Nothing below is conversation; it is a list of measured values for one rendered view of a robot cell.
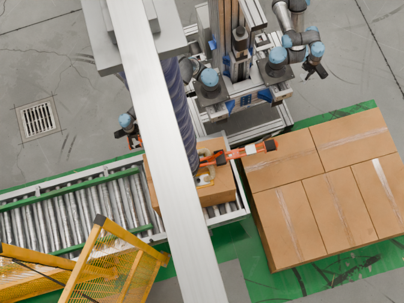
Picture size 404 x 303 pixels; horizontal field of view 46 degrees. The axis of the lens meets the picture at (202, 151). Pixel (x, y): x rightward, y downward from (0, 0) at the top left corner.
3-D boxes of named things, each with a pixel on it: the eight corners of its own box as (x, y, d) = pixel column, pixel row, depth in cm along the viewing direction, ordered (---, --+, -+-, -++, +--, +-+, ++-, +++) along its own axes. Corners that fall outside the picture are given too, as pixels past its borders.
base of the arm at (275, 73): (261, 62, 350) (263, 56, 341) (281, 56, 351) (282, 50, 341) (269, 80, 346) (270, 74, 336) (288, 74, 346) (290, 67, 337)
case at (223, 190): (160, 217, 370) (151, 207, 332) (151, 168, 382) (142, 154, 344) (235, 200, 371) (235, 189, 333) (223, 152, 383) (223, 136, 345)
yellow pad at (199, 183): (167, 196, 334) (166, 195, 329) (164, 183, 337) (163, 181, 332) (214, 184, 334) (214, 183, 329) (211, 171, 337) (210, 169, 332)
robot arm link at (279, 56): (266, 56, 341) (267, 46, 328) (285, 53, 341) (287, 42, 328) (269, 71, 337) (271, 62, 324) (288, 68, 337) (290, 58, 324)
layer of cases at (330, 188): (272, 273, 392) (276, 270, 354) (236, 161, 422) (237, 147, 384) (410, 231, 395) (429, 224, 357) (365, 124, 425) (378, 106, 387)
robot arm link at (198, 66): (201, 83, 339) (172, 72, 287) (185, 71, 343) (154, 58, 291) (210, 68, 337) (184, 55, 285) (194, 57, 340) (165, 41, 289)
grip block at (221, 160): (216, 167, 328) (215, 165, 322) (212, 154, 331) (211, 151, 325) (227, 164, 328) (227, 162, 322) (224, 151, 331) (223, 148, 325)
